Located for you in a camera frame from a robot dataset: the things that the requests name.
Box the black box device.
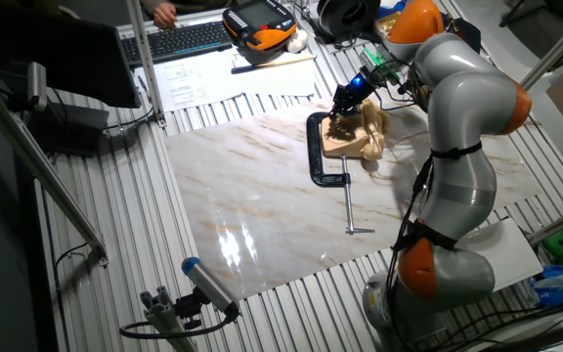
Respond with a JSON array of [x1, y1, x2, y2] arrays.
[[25, 100, 111, 157]]

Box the silver cylinder device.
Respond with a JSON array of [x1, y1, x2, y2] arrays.
[[25, 61, 49, 112]]

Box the black C-clamp with steel screw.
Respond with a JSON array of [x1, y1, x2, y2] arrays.
[[305, 110, 376, 236]]

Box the white round knob object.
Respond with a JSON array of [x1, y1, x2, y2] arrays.
[[285, 27, 310, 54]]

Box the silver camera with blue end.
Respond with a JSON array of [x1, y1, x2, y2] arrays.
[[181, 256, 241, 318]]

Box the blue cloth bag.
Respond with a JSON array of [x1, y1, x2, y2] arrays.
[[391, 0, 482, 54]]

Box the orange black teach pendant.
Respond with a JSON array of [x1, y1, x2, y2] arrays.
[[221, 0, 298, 54]]

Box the person's bare hand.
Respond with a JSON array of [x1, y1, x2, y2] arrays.
[[152, 1, 179, 30]]

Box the long wooden stick black tip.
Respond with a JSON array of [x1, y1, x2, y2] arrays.
[[231, 53, 317, 75]]

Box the printed paper sheet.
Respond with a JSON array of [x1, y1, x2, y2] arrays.
[[232, 46, 318, 98], [133, 58, 243, 113]]

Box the blue plastic package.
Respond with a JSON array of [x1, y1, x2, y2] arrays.
[[528, 263, 563, 308]]

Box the black filament spool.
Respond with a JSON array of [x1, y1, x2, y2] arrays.
[[316, 0, 383, 43]]

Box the beige rotary phone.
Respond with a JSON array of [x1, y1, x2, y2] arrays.
[[320, 99, 391, 162]]

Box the gold foil packet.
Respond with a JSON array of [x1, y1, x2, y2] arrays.
[[374, 12, 403, 39]]

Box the marble pattern sheet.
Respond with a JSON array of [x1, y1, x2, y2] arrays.
[[163, 100, 541, 300]]

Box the white flat board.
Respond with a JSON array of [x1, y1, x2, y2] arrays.
[[456, 217, 544, 294]]

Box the black monitor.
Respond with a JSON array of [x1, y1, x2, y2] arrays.
[[0, 4, 142, 110]]

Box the black keyboard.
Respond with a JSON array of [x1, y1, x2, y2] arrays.
[[120, 19, 234, 67]]

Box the wrist camera with green mount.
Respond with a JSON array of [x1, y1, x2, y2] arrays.
[[362, 46, 403, 85]]

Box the person's sleeved forearm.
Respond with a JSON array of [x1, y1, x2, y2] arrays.
[[139, 0, 234, 16]]

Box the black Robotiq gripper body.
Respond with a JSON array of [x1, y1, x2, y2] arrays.
[[342, 72, 378, 107]]

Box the grey camera mount profile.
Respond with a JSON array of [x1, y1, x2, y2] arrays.
[[139, 286, 199, 352]]

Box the black camera cable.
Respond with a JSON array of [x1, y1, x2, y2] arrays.
[[118, 312, 237, 340]]

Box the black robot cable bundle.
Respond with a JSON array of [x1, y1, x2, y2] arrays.
[[368, 53, 434, 351]]

